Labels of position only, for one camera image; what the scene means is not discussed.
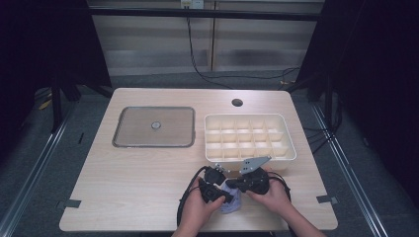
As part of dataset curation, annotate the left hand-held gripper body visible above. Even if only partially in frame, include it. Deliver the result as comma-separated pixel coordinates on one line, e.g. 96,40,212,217
197,163,229,203

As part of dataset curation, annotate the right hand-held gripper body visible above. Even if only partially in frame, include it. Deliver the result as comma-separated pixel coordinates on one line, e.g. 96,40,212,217
235,155,273,196

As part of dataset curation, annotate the lavender sock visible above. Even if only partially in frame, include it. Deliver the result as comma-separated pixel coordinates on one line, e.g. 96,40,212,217
218,182,243,214

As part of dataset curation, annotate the white divided storage box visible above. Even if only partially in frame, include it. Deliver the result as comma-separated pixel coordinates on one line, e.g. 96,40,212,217
203,113,297,172

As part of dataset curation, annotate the person's right hand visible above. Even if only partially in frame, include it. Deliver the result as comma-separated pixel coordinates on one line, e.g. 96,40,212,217
246,177,292,215

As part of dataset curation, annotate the person's left hand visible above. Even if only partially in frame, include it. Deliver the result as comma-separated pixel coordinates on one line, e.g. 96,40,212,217
180,177,227,232

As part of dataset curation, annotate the grey tape strip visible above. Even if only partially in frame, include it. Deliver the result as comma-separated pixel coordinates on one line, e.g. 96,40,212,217
315,195,339,204
56,198,82,209

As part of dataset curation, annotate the clear grey-rimmed box lid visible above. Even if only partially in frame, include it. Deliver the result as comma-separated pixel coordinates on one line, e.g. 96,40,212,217
112,106,197,149

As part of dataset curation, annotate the black stand leg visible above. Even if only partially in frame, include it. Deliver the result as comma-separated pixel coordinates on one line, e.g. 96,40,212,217
48,73,115,134

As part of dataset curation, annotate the yellow floor object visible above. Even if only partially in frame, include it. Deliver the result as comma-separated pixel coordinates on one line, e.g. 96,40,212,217
37,98,53,112

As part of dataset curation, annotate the right hand-held gripper cable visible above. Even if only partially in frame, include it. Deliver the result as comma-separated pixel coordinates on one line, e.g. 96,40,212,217
267,171,293,202

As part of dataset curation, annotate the hand-held gripper cable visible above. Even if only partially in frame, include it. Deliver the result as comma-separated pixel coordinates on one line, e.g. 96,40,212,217
176,165,210,229
267,171,293,202

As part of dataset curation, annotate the left hand-held gripper cable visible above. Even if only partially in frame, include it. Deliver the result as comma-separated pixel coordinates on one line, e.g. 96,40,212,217
176,165,210,229

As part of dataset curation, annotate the bundle of black floor cables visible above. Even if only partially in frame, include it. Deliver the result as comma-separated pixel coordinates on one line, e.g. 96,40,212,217
301,98,345,156

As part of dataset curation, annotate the metal floor rail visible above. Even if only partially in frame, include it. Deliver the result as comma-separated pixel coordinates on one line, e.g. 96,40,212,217
310,102,390,237
0,100,80,237

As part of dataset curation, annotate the black floor cable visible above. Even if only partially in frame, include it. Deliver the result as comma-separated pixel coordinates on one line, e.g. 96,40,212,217
185,16,301,91

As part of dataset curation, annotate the black horizontal frame bar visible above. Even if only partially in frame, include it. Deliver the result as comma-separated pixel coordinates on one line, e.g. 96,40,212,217
88,7,326,22

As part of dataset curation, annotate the white wall socket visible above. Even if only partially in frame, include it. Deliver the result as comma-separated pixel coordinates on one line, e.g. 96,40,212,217
180,0,206,10

